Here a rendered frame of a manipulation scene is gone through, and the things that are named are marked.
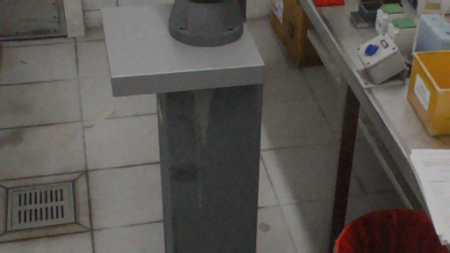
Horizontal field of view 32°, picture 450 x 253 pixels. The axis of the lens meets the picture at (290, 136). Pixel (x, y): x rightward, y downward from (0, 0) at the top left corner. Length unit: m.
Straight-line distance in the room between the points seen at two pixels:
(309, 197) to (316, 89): 0.67
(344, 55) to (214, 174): 0.38
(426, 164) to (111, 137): 1.73
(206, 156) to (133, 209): 0.92
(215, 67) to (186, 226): 0.45
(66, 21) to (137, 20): 1.85
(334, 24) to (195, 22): 0.36
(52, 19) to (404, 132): 2.29
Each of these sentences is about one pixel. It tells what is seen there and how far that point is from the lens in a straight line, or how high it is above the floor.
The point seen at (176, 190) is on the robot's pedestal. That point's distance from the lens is 1.70.
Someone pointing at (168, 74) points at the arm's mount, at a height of 0.92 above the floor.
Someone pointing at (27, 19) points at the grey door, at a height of 0.10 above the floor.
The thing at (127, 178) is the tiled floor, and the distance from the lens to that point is 2.67.
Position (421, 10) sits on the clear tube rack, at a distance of 1.81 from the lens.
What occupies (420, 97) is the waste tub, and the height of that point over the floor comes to 0.92.
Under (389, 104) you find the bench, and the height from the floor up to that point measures 0.88.
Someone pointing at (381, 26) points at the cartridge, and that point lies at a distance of 1.68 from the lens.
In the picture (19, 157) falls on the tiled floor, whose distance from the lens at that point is 2.82.
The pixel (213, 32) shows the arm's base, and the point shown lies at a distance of 1.53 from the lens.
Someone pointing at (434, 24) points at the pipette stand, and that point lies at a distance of 1.57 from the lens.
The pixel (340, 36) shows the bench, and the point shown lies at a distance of 1.69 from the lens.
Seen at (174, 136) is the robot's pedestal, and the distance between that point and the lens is 1.61.
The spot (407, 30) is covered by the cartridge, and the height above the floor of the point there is 0.93.
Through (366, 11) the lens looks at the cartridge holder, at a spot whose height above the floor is 0.91.
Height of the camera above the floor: 1.68
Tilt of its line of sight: 36 degrees down
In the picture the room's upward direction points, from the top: 4 degrees clockwise
